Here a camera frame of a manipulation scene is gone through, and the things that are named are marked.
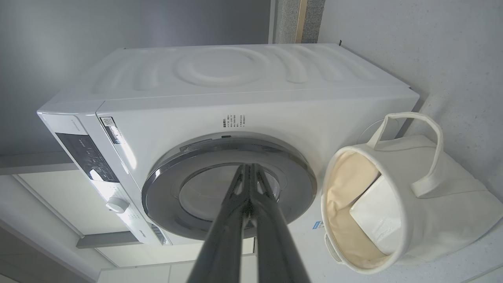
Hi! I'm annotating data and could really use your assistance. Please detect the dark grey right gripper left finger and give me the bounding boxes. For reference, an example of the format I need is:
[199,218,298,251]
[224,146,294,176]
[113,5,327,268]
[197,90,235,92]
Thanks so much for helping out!
[188,164,252,283]

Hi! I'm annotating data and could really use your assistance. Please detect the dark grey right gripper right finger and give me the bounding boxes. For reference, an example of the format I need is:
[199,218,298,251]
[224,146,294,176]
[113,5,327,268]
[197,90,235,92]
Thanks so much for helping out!
[250,164,311,283]

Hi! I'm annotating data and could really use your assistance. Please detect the round glass washing machine door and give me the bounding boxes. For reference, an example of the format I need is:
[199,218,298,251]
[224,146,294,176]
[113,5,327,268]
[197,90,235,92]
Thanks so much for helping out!
[141,132,318,241]

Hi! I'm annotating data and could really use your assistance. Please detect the white round appliance knob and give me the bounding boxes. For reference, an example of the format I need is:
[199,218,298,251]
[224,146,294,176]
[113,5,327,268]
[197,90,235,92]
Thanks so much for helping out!
[105,197,129,214]

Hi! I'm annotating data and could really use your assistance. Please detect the white front-load washing machine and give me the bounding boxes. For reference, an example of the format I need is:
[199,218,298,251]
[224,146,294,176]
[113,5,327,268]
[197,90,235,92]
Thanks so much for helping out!
[37,42,420,246]

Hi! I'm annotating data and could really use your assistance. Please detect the cream canvas laundry basket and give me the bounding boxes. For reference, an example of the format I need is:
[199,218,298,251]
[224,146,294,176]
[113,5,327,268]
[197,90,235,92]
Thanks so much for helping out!
[320,112,503,274]

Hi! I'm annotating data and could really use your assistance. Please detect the white folded cloth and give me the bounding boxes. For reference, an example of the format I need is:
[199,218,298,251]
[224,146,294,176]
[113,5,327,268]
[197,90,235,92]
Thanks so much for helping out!
[349,175,403,256]

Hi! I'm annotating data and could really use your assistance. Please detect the QR code sticker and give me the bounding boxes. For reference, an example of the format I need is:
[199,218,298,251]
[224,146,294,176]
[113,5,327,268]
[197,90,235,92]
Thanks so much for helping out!
[100,117,126,145]

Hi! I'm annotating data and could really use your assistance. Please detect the white cabinet with grey ledges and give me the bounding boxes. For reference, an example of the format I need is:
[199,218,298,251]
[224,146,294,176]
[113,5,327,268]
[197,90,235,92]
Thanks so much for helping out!
[0,151,256,283]

